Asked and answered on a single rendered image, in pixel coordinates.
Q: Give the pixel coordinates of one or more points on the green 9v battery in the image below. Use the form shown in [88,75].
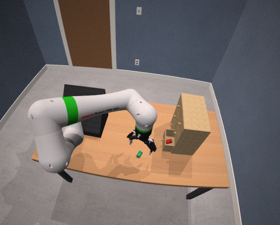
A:
[139,154]

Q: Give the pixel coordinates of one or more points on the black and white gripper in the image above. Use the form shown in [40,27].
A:
[150,143]

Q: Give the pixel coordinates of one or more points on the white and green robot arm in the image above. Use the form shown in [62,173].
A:
[50,118]

